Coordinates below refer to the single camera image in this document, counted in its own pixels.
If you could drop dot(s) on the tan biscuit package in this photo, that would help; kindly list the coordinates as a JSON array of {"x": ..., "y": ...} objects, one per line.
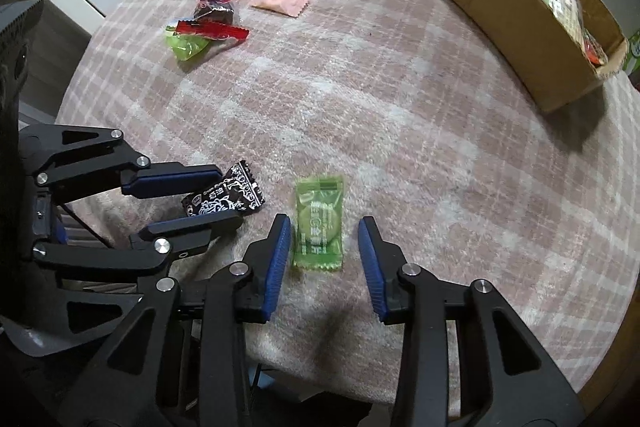
[{"x": 567, "y": 4}]

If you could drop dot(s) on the orange snack packet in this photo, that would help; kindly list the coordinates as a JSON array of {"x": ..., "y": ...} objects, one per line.
[{"x": 595, "y": 52}]

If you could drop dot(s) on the light green wrapped candy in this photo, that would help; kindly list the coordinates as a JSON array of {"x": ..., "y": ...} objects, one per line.
[{"x": 187, "y": 48}]

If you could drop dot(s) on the red wrapped candy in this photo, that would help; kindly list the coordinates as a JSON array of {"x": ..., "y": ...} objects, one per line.
[{"x": 212, "y": 29}]

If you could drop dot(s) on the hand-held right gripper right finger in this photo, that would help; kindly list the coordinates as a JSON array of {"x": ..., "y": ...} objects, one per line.
[{"x": 372, "y": 267}]

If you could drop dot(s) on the green candy packet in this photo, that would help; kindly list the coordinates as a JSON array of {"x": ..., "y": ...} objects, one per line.
[{"x": 320, "y": 227}]

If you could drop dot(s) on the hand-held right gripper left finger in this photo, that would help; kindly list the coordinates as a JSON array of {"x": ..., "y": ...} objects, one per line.
[{"x": 277, "y": 257}]

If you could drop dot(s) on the checked pink tablecloth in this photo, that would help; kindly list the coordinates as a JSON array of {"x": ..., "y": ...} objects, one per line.
[{"x": 400, "y": 132}]

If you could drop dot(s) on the black patterned candy packet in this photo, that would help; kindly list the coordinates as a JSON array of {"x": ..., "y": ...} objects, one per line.
[{"x": 232, "y": 197}]

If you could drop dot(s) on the pink candy packet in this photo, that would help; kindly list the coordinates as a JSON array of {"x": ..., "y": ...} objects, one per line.
[{"x": 280, "y": 2}]

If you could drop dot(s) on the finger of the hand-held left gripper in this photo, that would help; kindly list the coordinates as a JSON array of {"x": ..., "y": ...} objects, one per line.
[
  {"x": 155, "y": 233},
  {"x": 170, "y": 179}
]

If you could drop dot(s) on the dark candy in red-print wrapper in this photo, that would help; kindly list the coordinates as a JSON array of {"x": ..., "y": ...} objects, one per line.
[{"x": 217, "y": 9}]

